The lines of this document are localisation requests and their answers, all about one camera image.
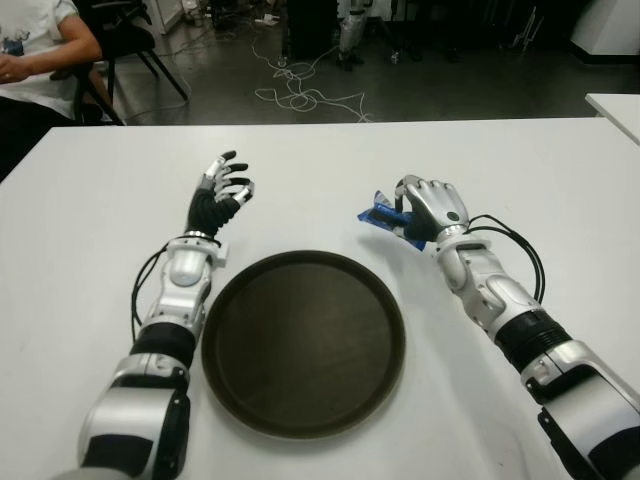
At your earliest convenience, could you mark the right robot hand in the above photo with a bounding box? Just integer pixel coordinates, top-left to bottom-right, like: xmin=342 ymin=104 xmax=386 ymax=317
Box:
xmin=393 ymin=174 xmax=472 ymax=242

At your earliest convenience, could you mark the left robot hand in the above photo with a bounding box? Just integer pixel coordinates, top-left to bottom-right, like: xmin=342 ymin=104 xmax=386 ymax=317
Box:
xmin=185 ymin=149 xmax=257 ymax=239

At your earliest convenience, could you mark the blue Oreo cookie package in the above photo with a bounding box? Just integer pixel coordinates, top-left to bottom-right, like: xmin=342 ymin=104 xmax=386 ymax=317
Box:
xmin=356 ymin=189 xmax=429 ymax=251

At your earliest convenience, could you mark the round brown tray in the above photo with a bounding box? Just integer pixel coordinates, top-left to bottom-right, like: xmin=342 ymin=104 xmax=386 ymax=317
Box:
xmin=201 ymin=249 xmax=407 ymax=441

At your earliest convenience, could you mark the black office chair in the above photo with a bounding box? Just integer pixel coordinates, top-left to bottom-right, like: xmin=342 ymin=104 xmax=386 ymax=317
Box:
xmin=49 ymin=0 xmax=190 ymax=126

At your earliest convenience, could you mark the white side table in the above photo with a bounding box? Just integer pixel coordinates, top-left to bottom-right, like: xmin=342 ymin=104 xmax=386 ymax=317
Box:
xmin=584 ymin=92 xmax=640 ymax=146

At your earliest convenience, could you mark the white low cabinet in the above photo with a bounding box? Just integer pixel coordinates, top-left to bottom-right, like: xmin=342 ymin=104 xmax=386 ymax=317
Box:
xmin=142 ymin=0 xmax=191 ymax=36

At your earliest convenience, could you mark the black wheeled cabinet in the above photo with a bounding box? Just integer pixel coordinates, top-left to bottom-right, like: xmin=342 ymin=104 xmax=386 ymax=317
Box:
xmin=285 ymin=0 xmax=346 ymax=61

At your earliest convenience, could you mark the seated person white shirt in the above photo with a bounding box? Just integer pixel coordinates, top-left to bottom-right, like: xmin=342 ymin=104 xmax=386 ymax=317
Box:
xmin=0 ymin=0 xmax=105 ymax=184

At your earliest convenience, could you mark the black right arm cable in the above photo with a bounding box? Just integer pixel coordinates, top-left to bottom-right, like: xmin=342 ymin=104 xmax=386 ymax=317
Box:
xmin=467 ymin=214 xmax=546 ymax=304

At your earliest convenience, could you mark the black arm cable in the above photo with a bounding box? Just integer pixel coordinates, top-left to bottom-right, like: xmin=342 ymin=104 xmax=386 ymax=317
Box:
xmin=467 ymin=214 xmax=546 ymax=304
xmin=130 ymin=249 xmax=169 ymax=346

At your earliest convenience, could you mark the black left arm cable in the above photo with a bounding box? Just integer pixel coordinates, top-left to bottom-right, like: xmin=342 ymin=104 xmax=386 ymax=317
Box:
xmin=130 ymin=249 xmax=169 ymax=346

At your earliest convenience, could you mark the white tangled floor cable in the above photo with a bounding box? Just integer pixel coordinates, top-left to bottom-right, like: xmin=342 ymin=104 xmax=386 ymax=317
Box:
xmin=249 ymin=34 xmax=376 ymax=124

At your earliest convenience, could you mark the white pedestal black base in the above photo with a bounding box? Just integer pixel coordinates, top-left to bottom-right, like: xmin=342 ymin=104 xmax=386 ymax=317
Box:
xmin=569 ymin=0 xmax=640 ymax=66

